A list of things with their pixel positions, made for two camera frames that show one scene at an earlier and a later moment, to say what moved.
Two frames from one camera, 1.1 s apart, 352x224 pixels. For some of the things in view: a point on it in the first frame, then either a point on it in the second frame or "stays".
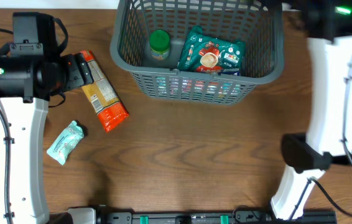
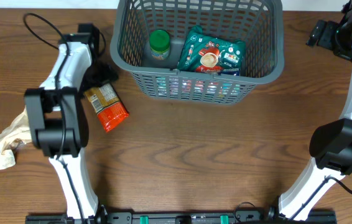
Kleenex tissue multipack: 183,86 stays
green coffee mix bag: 206,54 stays
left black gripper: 78,70 to 111,74
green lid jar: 160,42 stays
